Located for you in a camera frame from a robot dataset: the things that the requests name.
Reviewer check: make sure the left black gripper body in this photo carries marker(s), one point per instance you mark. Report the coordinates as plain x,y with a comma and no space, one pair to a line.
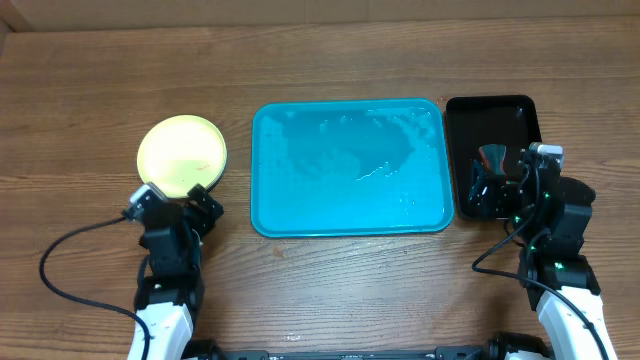
199,223

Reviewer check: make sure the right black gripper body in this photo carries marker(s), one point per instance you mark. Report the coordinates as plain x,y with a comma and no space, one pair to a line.
505,181

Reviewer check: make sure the orange green scrub sponge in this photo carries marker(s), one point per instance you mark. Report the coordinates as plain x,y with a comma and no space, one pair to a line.
501,161

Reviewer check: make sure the yellow-green plate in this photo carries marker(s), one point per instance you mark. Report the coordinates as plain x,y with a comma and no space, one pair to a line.
181,152

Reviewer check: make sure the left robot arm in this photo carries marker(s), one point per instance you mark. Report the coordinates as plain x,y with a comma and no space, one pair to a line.
170,289

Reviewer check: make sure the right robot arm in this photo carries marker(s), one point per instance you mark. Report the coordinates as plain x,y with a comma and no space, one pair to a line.
546,214

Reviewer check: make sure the black rectangular tray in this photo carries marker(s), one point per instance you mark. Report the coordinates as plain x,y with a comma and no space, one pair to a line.
472,122

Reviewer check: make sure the teal plastic tray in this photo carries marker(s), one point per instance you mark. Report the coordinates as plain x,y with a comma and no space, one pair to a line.
350,168

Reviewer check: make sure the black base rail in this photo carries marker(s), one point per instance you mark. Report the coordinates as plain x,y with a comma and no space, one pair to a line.
440,353

